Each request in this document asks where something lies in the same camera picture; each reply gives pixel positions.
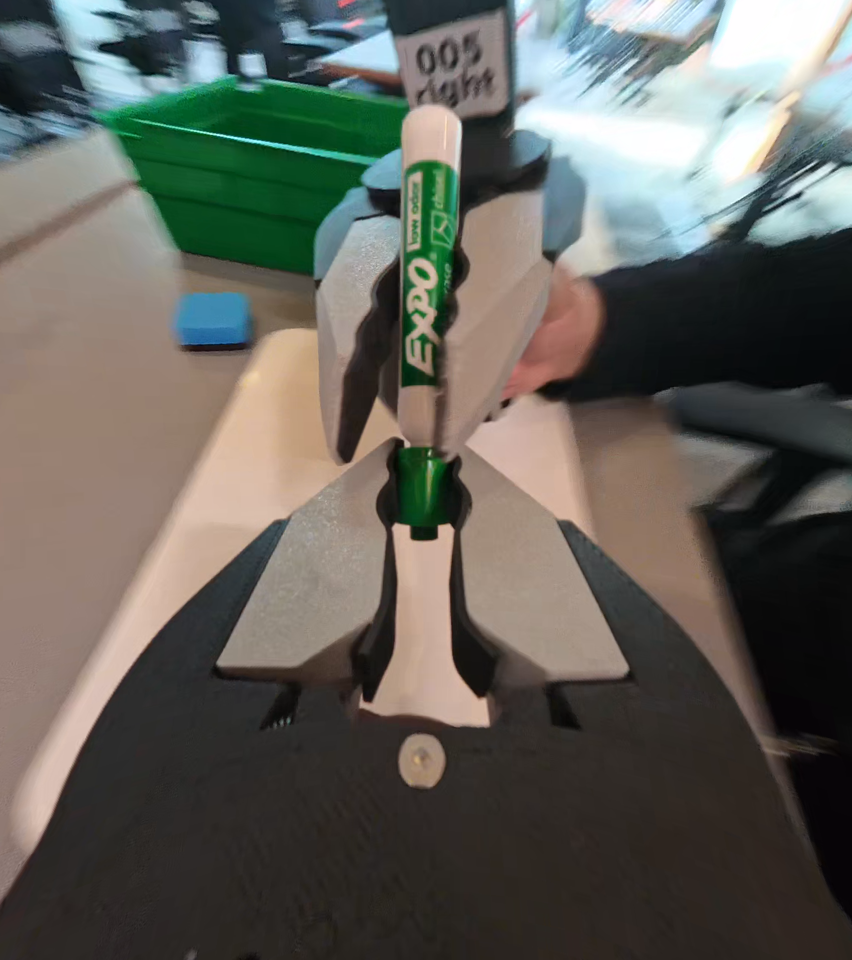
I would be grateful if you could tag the person's right hand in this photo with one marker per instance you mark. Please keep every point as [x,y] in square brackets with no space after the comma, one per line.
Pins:
[564,330]

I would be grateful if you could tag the green plastic bin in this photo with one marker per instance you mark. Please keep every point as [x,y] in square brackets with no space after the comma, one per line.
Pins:
[246,172]

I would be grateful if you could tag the white whiteboard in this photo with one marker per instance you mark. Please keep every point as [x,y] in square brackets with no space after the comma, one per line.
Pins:
[246,450]

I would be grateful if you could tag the person's black top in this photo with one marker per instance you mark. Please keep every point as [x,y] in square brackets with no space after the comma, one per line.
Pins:
[830,637]

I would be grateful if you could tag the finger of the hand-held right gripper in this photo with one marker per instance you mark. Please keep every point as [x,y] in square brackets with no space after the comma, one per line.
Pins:
[501,300]
[343,300]

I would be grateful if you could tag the blue whiteboard eraser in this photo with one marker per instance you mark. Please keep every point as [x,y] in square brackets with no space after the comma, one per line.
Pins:
[212,319]

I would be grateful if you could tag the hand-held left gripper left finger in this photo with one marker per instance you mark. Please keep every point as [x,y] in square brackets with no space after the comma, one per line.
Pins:
[306,600]

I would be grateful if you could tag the person's right forearm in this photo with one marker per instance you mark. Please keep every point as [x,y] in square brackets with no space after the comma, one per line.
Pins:
[755,315]

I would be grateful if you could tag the grey office chair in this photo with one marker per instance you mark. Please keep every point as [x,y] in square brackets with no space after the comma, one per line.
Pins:
[793,427]

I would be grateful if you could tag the green marker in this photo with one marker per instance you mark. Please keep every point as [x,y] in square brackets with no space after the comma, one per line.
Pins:
[429,300]

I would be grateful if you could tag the green marker cap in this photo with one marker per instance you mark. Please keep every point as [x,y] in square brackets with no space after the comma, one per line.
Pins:
[420,487]

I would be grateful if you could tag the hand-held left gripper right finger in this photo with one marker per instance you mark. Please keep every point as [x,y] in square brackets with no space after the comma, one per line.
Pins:
[538,600]

